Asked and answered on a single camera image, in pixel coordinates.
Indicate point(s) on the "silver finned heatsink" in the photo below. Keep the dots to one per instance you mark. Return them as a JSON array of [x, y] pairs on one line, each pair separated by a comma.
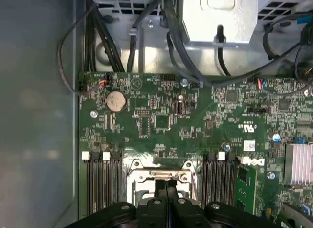
[[300, 164]]

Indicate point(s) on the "silver USB port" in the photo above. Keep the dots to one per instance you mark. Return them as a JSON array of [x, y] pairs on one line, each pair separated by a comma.
[[179, 108]]

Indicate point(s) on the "silver round capacitor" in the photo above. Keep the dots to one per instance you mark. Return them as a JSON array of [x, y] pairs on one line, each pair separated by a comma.
[[276, 137], [227, 147]]

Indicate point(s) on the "silver motherboard screw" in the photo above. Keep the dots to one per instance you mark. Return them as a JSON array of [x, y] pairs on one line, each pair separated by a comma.
[[271, 175], [94, 113], [184, 82]]

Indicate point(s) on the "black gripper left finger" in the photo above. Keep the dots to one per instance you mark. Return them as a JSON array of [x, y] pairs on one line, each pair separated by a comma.
[[154, 215]]

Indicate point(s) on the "metal socket cover frame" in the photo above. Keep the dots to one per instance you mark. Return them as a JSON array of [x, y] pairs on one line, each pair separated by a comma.
[[149, 179]]

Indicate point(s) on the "silver coin battery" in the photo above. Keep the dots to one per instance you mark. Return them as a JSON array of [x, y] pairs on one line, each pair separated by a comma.
[[116, 101]]

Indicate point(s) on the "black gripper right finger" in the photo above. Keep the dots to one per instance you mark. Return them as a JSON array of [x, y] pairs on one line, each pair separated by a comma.
[[185, 215]]

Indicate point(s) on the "CPU socket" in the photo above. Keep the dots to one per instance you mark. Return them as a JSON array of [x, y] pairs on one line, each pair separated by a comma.
[[137, 165]]

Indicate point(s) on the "green motherboard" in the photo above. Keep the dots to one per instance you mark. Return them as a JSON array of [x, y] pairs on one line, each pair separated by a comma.
[[195, 130]]

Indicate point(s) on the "RAM slot with white clips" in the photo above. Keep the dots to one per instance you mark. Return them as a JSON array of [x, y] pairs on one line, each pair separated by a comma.
[[105, 179], [220, 179], [86, 179]]

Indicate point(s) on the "CPU with silver top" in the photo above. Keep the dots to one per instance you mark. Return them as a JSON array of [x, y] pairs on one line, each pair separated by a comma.
[[148, 195]]

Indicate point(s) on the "RAM slot with black clips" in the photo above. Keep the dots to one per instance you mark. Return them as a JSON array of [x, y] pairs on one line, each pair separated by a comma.
[[116, 179], [96, 179], [210, 179], [230, 179]]

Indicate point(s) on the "dark grey PC case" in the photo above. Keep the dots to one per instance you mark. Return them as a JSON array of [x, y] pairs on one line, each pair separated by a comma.
[[36, 115]]

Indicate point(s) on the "graphics card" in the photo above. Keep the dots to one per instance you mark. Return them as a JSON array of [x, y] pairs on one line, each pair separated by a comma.
[[245, 189]]

